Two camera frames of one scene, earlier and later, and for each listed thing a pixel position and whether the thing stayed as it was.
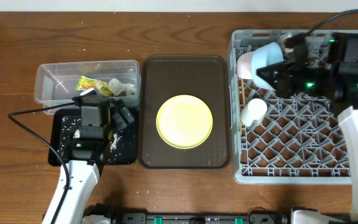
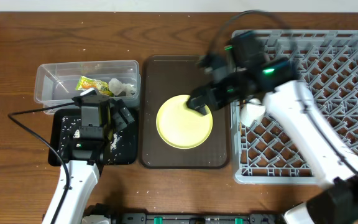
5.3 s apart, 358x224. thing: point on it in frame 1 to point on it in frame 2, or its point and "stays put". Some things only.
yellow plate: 184,121 stays put
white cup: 255,110 stays put
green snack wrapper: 102,87 stays put
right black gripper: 284,79 to 210,96
